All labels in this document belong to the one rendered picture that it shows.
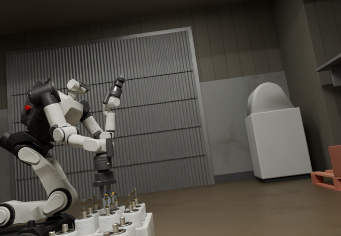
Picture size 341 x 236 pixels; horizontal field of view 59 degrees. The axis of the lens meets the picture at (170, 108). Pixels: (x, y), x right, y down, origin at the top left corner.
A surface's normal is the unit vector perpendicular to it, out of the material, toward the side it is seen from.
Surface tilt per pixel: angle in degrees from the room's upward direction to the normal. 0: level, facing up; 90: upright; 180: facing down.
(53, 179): 90
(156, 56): 90
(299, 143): 90
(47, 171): 114
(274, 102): 90
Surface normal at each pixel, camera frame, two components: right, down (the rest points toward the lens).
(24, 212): -0.04, -0.15
